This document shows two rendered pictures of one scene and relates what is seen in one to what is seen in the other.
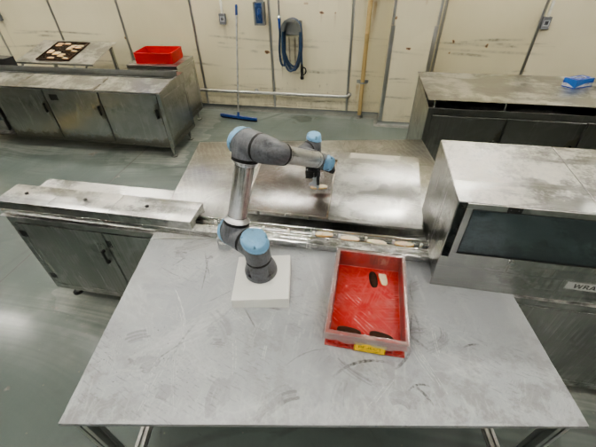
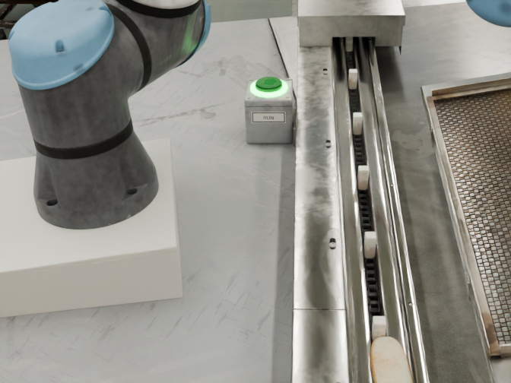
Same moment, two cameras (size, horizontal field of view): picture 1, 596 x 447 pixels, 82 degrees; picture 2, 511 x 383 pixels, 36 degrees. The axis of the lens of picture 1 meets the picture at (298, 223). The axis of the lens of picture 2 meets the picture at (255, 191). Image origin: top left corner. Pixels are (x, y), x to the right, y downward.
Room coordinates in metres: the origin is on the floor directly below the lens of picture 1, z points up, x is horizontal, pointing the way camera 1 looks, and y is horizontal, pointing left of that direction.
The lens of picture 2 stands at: (1.18, -0.65, 1.45)
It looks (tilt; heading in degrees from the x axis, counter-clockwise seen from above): 35 degrees down; 83
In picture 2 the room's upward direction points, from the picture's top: 2 degrees counter-clockwise
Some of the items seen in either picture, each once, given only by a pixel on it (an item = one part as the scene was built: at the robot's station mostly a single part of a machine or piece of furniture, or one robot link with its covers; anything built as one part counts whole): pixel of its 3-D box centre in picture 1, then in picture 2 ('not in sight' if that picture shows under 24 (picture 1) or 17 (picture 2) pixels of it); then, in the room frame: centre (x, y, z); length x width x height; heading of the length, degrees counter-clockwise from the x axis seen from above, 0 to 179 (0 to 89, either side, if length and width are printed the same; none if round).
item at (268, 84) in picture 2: not in sight; (268, 87); (1.34, 0.39, 0.90); 0.04 x 0.04 x 0.02
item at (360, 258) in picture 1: (367, 296); not in sight; (0.93, -0.30, 0.87); 0.49 x 0.34 x 0.10; 168
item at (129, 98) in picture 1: (84, 94); not in sight; (4.67, 2.82, 0.51); 3.00 x 1.26 x 1.03; 78
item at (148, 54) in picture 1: (159, 54); not in sight; (4.87, 1.76, 0.93); 0.51 x 0.36 x 0.13; 82
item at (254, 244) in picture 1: (254, 246); (73, 68); (1.08, 0.19, 1.05); 0.13 x 0.12 x 0.14; 49
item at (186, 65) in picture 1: (168, 93); not in sight; (4.87, 1.76, 0.44); 0.70 x 0.55 x 0.87; 78
